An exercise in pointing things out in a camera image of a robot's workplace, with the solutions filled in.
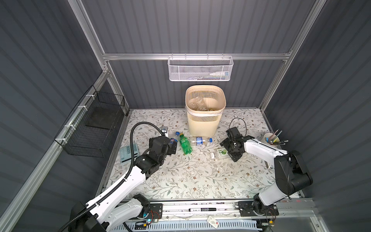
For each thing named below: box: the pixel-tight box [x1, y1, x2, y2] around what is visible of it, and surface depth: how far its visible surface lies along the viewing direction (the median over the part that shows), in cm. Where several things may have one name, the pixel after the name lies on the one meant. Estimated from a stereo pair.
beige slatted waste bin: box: [185, 85, 227, 138], surface depth 97 cm
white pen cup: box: [263, 132, 281, 147], surface depth 93 cm
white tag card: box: [206, 215, 220, 230], surface depth 71 cm
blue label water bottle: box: [190, 136, 214, 146], surface depth 98 cm
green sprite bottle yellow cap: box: [179, 132, 193, 155], surface depth 98 cm
